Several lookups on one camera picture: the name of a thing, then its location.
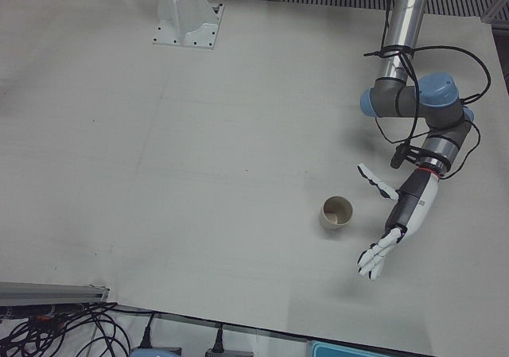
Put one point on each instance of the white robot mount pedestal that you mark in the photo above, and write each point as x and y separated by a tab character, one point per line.
179	15

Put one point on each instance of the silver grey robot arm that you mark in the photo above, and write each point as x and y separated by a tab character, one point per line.
405	23

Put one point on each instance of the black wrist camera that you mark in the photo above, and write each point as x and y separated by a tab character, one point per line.
397	159

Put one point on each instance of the aluminium frame corner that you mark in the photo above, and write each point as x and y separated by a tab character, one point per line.
497	15

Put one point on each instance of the black power plug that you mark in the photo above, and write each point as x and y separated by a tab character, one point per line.
218	339
147	335

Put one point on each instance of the aluminium profile rail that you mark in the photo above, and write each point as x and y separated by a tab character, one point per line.
47	293

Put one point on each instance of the blue grey device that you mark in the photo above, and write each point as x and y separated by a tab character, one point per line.
155	352

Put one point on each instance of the teal plastic box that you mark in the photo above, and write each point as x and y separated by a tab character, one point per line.
350	350

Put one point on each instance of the grey power adapter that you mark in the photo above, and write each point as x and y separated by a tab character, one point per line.
228	354

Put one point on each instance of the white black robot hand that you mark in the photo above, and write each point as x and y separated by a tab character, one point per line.
417	206

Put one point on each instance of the beige paper cup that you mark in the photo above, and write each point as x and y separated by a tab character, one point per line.
336	214

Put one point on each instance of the black rod with labels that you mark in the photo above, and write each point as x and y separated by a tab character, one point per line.
40	311

